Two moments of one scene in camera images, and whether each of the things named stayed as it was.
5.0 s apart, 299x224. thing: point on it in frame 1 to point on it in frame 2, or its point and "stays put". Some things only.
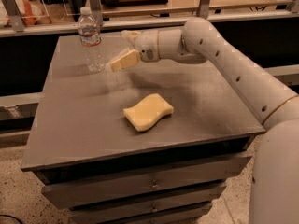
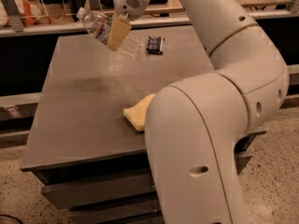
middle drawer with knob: x=134 y=212 stays put
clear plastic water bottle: x=90 y=33 to x=98 y=23
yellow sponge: x=149 y=111 stays put
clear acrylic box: x=46 y=1 stays put
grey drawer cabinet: x=148 y=145 stays put
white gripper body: x=148 y=45 to x=130 y=4
